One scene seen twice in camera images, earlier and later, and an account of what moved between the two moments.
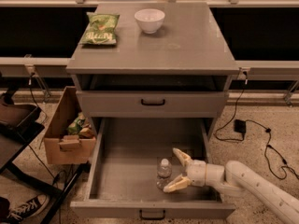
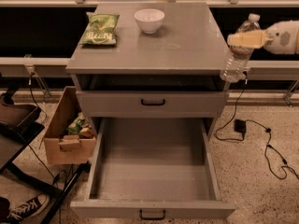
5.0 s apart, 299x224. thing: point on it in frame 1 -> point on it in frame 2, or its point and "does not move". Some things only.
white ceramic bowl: (149, 20) does not move
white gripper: (196, 171) -> (279, 38)
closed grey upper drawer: (149, 105) does not move
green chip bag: (101, 29) does not move
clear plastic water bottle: (163, 173) -> (234, 68)
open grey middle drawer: (126, 157) does not move
